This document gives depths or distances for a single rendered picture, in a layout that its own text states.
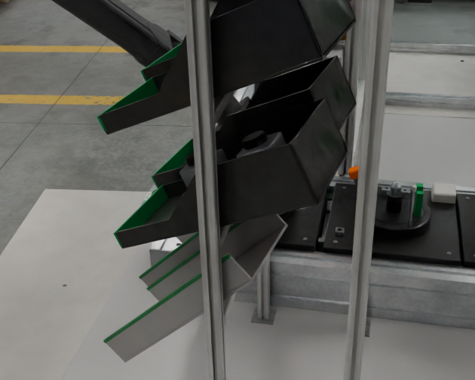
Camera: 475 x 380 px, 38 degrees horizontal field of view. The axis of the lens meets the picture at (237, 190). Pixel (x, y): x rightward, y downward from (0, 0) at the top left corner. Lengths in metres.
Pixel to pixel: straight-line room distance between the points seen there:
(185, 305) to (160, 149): 2.93
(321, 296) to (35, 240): 0.64
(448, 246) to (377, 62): 0.69
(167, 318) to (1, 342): 0.46
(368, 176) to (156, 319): 0.37
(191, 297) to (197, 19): 0.36
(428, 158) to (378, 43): 1.19
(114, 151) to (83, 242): 2.33
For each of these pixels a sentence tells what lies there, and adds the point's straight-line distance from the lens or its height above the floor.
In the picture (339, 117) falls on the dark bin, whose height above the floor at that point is 1.32.
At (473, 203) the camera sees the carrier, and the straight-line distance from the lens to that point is 1.43.
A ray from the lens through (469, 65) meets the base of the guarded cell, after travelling 2.50.
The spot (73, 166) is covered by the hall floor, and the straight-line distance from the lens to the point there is 3.72.
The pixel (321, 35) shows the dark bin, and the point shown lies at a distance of 0.67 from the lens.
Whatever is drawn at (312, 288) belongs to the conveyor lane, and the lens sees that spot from 1.25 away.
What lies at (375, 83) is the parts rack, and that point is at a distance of 0.66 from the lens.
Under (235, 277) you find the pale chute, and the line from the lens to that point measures 0.82.
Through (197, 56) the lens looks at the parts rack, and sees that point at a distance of 0.68.
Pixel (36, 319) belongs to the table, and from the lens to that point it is 1.33.
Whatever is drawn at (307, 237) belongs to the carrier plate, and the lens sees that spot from 1.27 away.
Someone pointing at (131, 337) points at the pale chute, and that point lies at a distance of 0.97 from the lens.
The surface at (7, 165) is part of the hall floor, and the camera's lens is 3.84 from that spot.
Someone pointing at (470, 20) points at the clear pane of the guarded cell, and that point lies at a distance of 2.59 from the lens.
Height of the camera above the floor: 1.68
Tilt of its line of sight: 30 degrees down
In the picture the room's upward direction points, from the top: 2 degrees counter-clockwise
